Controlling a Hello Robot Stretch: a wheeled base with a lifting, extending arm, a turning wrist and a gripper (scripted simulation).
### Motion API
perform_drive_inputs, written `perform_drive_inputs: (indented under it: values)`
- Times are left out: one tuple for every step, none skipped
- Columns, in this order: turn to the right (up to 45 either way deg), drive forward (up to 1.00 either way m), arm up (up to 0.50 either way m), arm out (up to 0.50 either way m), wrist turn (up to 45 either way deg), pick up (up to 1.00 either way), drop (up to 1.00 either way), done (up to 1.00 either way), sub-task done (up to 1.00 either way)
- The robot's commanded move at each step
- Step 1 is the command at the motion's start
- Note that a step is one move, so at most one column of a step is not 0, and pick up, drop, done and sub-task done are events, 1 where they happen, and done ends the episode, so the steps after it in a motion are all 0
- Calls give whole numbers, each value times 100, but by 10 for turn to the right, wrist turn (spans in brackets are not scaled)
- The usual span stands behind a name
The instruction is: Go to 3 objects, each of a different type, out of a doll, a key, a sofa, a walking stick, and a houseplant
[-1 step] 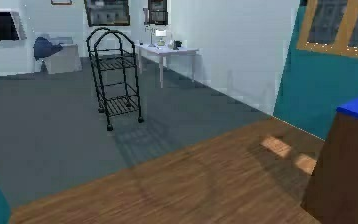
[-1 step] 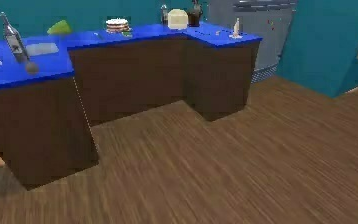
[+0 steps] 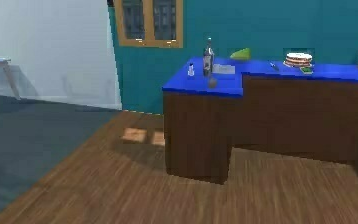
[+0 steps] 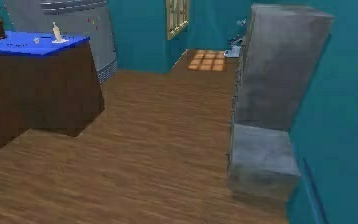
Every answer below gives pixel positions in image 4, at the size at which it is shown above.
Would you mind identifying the grey sink with faucet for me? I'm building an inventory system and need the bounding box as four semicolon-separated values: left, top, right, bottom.
223;37;245;59

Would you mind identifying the tall grey fridge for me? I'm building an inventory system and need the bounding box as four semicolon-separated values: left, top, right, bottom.
231;3;336;132

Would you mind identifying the small grey cabinet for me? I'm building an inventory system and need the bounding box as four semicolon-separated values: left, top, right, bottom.
225;122;301;201

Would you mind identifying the brown counter with blue top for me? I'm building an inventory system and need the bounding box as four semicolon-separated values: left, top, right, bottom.
0;30;106;158

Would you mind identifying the grey dishwasher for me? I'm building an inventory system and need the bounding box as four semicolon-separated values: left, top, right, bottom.
5;0;119;84

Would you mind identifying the wooden framed window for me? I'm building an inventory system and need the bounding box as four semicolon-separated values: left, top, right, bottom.
165;0;191;41

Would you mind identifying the white bottle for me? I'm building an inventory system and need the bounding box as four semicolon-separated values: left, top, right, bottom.
51;21;69;44

